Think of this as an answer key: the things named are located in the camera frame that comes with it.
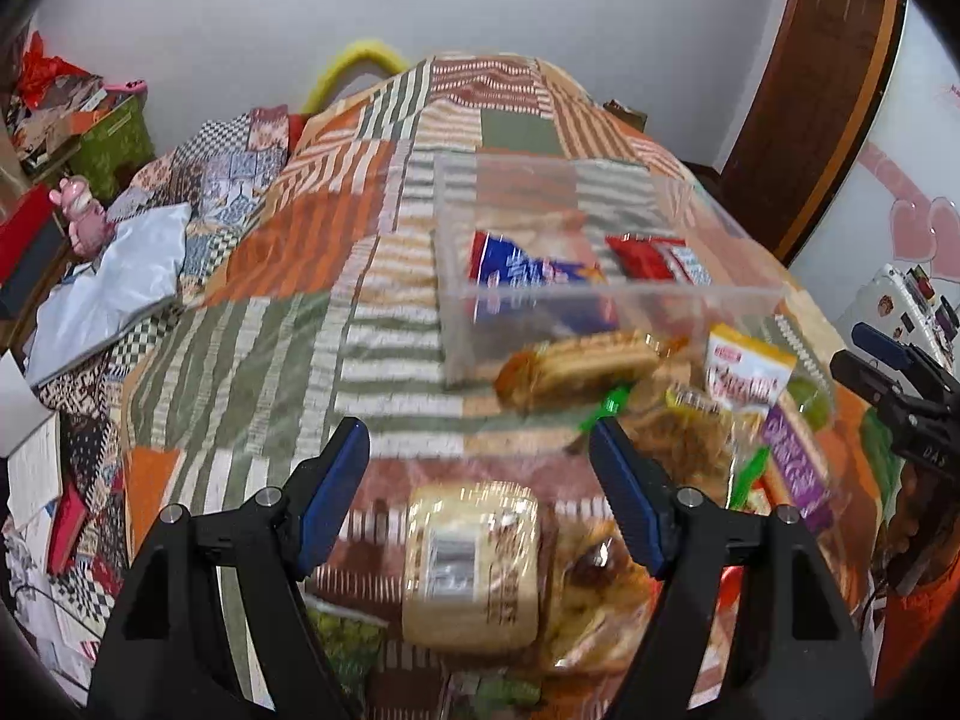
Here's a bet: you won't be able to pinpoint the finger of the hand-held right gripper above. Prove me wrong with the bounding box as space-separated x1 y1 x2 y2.
851 322 960 400
830 349 912 410

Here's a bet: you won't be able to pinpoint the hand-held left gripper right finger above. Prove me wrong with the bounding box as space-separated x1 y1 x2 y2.
589 416 875 720

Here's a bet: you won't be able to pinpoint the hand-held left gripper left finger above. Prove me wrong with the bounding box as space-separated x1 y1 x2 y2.
88 416 372 720

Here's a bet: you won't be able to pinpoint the clear cookie bag green ends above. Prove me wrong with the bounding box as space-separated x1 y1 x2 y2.
577 382 773 518

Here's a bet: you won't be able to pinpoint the brown bun packet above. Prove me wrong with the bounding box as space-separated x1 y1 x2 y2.
495 330 691 415

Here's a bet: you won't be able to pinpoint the small green patterned packet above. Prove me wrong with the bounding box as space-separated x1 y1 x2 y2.
304 596 391 691

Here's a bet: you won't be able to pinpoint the beige bread packet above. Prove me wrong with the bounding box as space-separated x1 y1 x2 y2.
401 481 542 655

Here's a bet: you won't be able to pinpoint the clear plastic container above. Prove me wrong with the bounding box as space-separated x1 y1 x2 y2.
431 152 788 391

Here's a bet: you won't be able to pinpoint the person's right hand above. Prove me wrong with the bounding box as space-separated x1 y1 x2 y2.
883 465 947 597

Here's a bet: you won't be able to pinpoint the white appliance with magnets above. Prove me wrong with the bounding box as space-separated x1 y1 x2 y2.
832 262 960 391

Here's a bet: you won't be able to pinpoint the lime green snack packet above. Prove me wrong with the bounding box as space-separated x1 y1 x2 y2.
784 371 837 432

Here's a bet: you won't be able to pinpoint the purple snack packet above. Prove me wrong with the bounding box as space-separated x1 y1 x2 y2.
761 390 841 533

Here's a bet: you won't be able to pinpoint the yellow and white snack packet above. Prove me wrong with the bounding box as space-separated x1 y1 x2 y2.
705 324 797 415

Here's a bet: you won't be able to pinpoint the clear pastry packet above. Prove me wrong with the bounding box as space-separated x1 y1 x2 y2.
536 517 676 672

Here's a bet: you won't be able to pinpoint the pink heart sticker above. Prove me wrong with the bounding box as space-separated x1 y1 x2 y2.
859 142 960 263

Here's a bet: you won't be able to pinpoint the red snack packet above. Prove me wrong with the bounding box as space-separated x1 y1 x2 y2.
604 234 712 287

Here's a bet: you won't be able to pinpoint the blue snack packet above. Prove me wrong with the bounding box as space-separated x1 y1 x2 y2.
469 231 610 316

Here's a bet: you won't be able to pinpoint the striped patchwork blanket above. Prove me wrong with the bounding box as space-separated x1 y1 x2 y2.
124 52 901 720

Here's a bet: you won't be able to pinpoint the brown wooden door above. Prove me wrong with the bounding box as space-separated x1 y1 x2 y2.
716 0 908 263

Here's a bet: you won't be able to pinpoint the light blue cloth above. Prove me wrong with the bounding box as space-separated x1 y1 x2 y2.
22 202 192 387

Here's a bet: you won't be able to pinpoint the checkered patchwork quilt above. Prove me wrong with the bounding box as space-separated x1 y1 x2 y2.
30 105 290 616

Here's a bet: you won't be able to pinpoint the pink plush toy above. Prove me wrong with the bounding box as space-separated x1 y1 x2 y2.
49 174 113 256

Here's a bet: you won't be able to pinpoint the red flat box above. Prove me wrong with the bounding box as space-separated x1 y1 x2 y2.
0 184 67 293

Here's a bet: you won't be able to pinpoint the green cardboard box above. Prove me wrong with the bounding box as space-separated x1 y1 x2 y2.
75 101 155 200

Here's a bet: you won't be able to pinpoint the yellow plush toy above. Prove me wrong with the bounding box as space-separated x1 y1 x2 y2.
300 40 410 115

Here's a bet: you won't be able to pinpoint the pile of magazines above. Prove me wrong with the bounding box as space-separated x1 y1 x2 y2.
4 67 106 173

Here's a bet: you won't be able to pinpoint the red plastic bag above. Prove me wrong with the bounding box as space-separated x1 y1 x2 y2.
16 31 83 110

